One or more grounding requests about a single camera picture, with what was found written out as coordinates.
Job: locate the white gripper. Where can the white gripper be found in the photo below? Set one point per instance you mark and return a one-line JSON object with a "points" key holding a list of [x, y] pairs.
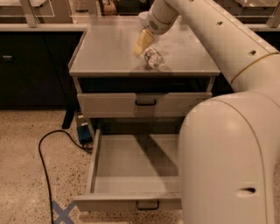
{"points": [[152, 22]]}

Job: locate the clear plastic water bottle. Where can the clear plastic water bottle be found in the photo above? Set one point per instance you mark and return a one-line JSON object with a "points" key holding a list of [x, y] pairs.
{"points": [[152, 58]]}

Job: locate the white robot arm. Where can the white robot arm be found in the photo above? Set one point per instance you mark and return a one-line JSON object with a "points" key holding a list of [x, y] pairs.
{"points": [[229, 145]]}

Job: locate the grey metal drawer cabinet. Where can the grey metal drawer cabinet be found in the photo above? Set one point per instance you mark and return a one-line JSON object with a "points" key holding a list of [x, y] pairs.
{"points": [[104, 63]]}

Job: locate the closed grey top drawer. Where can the closed grey top drawer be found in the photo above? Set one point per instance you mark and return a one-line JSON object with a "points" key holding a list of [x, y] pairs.
{"points": [[128, 105]]}

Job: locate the open grey middle drawer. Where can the open grey middle drawer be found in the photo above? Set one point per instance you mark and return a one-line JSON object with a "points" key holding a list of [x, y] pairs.
{"points": [[134, 172]]}

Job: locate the white ceramic bowl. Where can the white ceramic bowl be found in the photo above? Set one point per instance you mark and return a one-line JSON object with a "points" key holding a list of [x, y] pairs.
{"points": [[143, 19]]}

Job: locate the blue power box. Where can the blue power box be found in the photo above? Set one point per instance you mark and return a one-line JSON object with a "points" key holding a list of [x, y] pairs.
{"points": [[83, 129]]}

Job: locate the dark counter cabinet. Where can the dark counter cabinet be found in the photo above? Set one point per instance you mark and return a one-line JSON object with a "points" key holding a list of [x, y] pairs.
{"points": [[34, 70]]}

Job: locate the blue tape cross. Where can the blue tape cross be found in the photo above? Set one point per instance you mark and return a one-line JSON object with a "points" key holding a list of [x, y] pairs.
{"points": [[63, 214]]}

